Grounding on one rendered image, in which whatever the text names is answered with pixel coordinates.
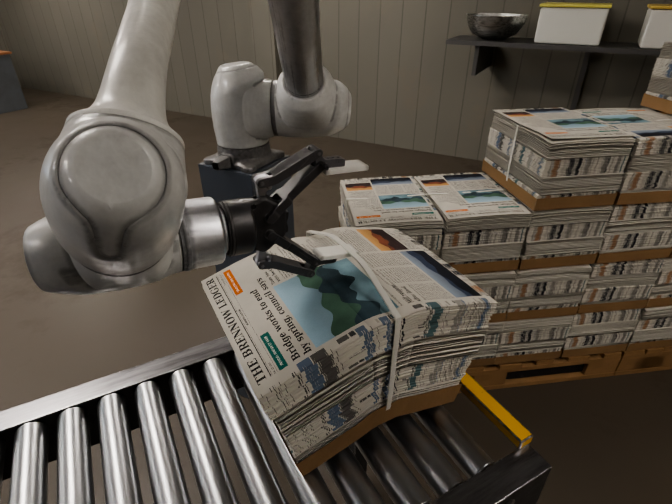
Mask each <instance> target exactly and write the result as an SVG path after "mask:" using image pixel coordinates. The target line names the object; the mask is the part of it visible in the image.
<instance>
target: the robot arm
mask: <svg viewBox="0 0 672 504"><path fill-rule="evenodd" d="M180 1H181V0H128V3H127V7H126V10H125V13H124V16H123V19H122V21H121V24H120V27H119V30H118V33H117V36H116V38H115V41H114V44H113V47H112V50H111V53H110V56H109V59H108V62H107V66H106V69H105V73H104V76H103V79H102V83H101V86H100V89H99V92H98V94H97V97H96V99H95V101H94V103H93V104H92V105H91V106H90V107H89V108H87V109H82V110H78V111H75V112H73V113H71V114H70V115H69V116H68V117H67V118H66V121H65V125H64V127H63V129H62V131H61V133H60V135H59V137H58V138H57V139H56V140H55V141H54V143H53V144H52V146H51V147H50V149H49V150H48V152H47V154H46V156H45V159H44V161H43V164H42V168H41V173H40V181H39V190H40V199H41V204H42V207H43V210H44V213H45V216H46V217H44V218H42V219H40V220H38V221H37V222H35V223H33V224H32V225H30V226H29V227H27V229H26V230H25V232H24V236H23V251H24V257H25V261H26V264H27V268H28V270H29V273H30V275H31V277H32V279H33V281H34V282H35V284H36V285H37V286H38V287H39V288H40V289H41V290H43V291H45V292H49V293H56V294H67V295H91V294H99V293H106V292H113V291H119V290H124V289H129V288H133V287H138V286H142V285H146V284H150V283H153V282H157V281H159V280H161V279H163V278H165V277H167V276H170V275H172V274H175V273H178V272H182V271H191V270H192V269H197V268H202V267H207V266H213V265H218V264H222V263H223V262H224V261H225V258H226V255H227V256H229V257H231V256H236V255H242V254H247V253H251V252H253V251H254V250H257V252H256V255H254V256H253V260H254V262H255V263H256V265H257V266H258V268H259V269H261V270H263V269H277V270H281V271H285V272H289V273H293V274H297V275H301V276H305V277H309V278H312V277H313V276H314V275H315V272H314V271H315V269H316V267H317V266H319V265H323V264H330V263H334V262H336V260H337V259H338V258H346V257H352V256H351V255H350V254H349V253H348V252H347V251H346V250H345V249H344V248H343V247H342V246H341V245H335V246H327V247H318V248H313V250H312V252H313V253H314V254H312V253H311V251H310V252H309V251H308V250H306V249H305V248H303V247H302V246H300V245H299V244H297V243H296V242H294V241H292V240H291V239H289V238H288V237H286V236H285V234H286V232H288V225H287V220H288V216H289V212H288V211H287V208H288V207H289V206H290V205H291V204H292V202H293V200H294V199H295V198H296V197H297V196H298V195H299V194H300V193H301V192H302V191H303V190H304V189H305V188H306V187H307V186H308V185H309V184H310V183H311V182H312V181H313V180H314V179H315V178H316V177H317V176H318V175H319V174H320V173H321V172H322V173H324V174H325V175H333V174H342V173H351V172H359V171H368V170H369V166H368V165H367V164H365V163H364V162H362V161H360V160H359V159H357V160H347V161H345V159H344V158H342V157H341V156H338V155H336V156H326V157H323V151H322V150H321V149H320V148H318V147H317V146H315V145H314V144H310V145H308V146H306V147H305V148H303V149H301V150H300V151H298V152H296V153H295V154H293V155H292V156H290V157H288V158H287V159H285V160H283V161H282V162H280V163H279V164H277V165H275V166H274V167H272V168H270V169H269V170H267V171H263V172H259V173H255V174H253V175H252V177H251V179H252V181H253V182H254V183H255V188H256V195H254V196H252V197H250V198H237V199H229V200H222V201H219V202H218V203H216V201H215V200H214V199H213V198H211V197H202V198H194V199H186V198H187V195H188V181H187V175H186V165H185V144H184V141H183V139H182V138H181V137H180V136H179V134H177V133H176V132H175V131H174V130H173V129H171V127H170V126H169V125H168V122H167V117H166V82H167V71H168V64H169V58H170V53H171V48H172V43H173V38H174V32H175V26H176V20H177V14H178V9H179V5H180ZM268 5H269V10H270V15H271V19H272V24H273V29H274V34H275V39H276V43H277V48H278V53H279V58H280V63H281V67H282V73H281V74H280V76H279V78H278V80H272V79H268V78H265V77H264V72H263V71H262V69H261V68H259V67H258V66H257V65H255V64H253V63H251V62H249V61H239V62H231V63H226V64H223V65H220V66H219V67H218V70H217V72H216V74H215V76H214V79H213V82H212V87H211V113H212V121H213V127H214V131H215V135H216V140H217V151H218V152H217V153H215V154H213V155H211V156H208V157H205V158H204V164H206V165H212V168H213V169H214V170H223V169H227V168H229V169H234V170H238V171H242V172H244V173H254V172H255V171H256V170H257V169H259V168H261V167H263V166H265V165H267V164H269V163H271V162H273V161H275V160H276V159H279V158H282V157H284V156H285V153H284V151H282V150H276V149H271V148H270V143H269V138H271V137H274V136H284V137H300V138H307V137H324V136H329V135H332V134H335V133H337V132H340V131H341V130H343V129H344V128H345V127H346V126H347V125H348V124H349V122H350V117H351V106H352V98H351V93H350V92H349V90H348V88H347V87H346V86H345V85H344V84H343V83H341V82H340V81H338V80H334V79H333V78H332V76H331V74H330V72H329V71H328V70H327V69H326V68H325V67H324V66H322V51H321V35H320V10H319V0H268ZM296 172H297V173H296ZM295 173H296V174H295ZM293 174H295V175H294V176H293V177H292V178H291V179H290V180H289V181H288V182H287V183H286V184H285V185H284V186H283V187H282V188H280V189H277V190H276V191H275V192H274V193H273V194H272V195H271V196H268V195H267V194H266V192H267V191H268V190H271V189H272V186H274V185H276V184H278V183H280V182H282V181H283V180H285V179H287V178H288V177H290V176H291V175H293ZM280 199H282V201H281V202H279V200H280ZM275 244H277V245H278V246H280V247H282V248H283V249H285V250H288V251H289V252H291V253H293V254H294V255H296V256H298V257H299V258H301V259H302V260H304V261H306V263H303V262H300V261H296V260H292V259H289V258H285V257H281V256H277V255H274V254H270V253H269V252H267V250H269V249H270V248H271V247H272V246H273V245H275Z"/></svg>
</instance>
